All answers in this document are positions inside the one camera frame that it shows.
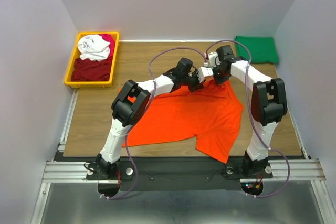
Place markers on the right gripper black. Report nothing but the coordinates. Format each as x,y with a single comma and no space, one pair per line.
219,81

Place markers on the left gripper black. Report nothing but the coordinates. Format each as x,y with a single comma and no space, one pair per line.
198,85

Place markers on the orange t shirt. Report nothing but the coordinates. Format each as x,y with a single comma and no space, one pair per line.
212,115

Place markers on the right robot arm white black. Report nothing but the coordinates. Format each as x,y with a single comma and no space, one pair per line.
266,99

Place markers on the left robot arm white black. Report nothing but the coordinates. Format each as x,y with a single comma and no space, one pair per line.
131,104

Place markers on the green folded t shirt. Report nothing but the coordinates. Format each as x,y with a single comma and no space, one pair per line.
262,49

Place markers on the pink t shirt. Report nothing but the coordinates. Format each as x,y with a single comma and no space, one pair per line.
112,42

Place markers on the white t shirt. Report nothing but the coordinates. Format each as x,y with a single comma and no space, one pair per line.
94,48

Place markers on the dark red t shirt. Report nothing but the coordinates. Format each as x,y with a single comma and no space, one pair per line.
89,71

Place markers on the yellow plastic bin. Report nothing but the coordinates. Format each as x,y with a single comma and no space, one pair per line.
76,54

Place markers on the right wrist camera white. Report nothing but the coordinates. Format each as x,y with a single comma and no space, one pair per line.
211,60

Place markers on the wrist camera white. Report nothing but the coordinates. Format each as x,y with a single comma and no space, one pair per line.
211,60
204,73

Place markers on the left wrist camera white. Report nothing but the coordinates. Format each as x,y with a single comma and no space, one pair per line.
204,73

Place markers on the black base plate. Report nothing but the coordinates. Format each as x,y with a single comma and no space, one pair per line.
176,173

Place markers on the aluminium frame rail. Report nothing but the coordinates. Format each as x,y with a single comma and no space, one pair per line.
295,194

